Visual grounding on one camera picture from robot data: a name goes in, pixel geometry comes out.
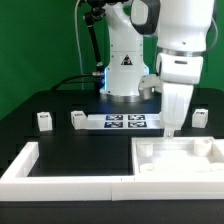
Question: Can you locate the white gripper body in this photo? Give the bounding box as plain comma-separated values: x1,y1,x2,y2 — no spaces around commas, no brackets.
160,82,194,131

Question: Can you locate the white square tabletop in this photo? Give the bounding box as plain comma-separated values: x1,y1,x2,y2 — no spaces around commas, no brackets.
131,137,224,176

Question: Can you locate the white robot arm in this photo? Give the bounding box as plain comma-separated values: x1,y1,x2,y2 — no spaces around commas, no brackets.
85,0,216,137

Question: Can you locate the white sheet with markers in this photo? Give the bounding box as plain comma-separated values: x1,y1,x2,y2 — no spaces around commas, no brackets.
87,114,163,130

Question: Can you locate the black cable bundle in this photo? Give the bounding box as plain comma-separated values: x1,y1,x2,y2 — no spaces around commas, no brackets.
49,0,106,92

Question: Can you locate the white U-shaped obstacle frame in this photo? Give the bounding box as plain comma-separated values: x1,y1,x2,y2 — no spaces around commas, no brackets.
0,142,224,201

